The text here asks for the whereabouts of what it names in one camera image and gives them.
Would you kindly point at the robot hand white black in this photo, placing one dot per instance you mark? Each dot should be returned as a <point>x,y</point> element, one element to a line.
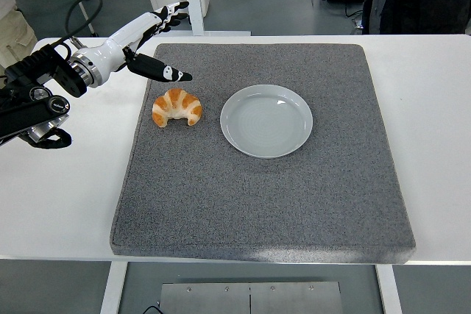
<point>117,43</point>

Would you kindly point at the croissant bread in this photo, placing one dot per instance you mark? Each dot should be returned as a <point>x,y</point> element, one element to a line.
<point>176,102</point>

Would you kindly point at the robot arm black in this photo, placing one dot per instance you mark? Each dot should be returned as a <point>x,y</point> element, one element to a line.
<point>33,67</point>

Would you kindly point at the grey round plate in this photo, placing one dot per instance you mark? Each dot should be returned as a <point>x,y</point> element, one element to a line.
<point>265,123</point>

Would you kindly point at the grey metal plate with screws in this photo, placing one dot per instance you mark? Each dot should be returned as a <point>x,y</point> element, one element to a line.
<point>250,297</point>

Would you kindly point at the person in light clothing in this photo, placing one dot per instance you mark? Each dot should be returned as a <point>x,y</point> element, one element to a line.
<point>14,27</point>

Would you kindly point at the grey speckled mat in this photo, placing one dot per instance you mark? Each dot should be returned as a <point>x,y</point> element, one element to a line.
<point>257,200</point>

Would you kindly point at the white table leg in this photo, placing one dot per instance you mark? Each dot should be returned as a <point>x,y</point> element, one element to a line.
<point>112,288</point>
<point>389,290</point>

